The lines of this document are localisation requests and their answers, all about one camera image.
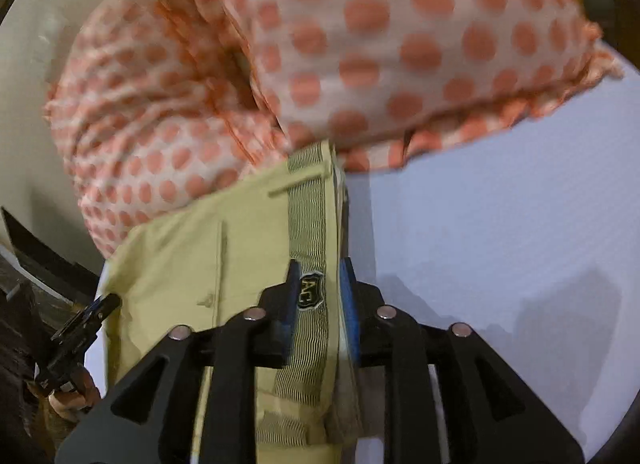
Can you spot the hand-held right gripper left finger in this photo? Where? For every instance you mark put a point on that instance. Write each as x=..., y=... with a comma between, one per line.
x=292, y=294

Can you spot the person's left hand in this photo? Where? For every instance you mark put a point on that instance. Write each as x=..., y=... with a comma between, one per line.
x=72, y=401

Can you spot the orange polka-dot pillow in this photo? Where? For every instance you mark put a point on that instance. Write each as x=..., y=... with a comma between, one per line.
x=140, y=134
x=375, y=19

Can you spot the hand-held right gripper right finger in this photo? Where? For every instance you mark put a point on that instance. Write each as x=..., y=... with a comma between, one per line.
x=348, y=304

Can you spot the khaki pants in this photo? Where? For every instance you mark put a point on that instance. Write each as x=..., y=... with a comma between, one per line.
x=175, y=269

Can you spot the white bed sheet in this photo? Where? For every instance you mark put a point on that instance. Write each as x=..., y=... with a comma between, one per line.
x=500, y=219

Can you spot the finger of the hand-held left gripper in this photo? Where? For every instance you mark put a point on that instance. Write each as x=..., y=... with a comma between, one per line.
x=97, y=311

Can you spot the black board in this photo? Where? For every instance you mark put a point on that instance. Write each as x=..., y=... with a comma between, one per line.
x=45, y=259

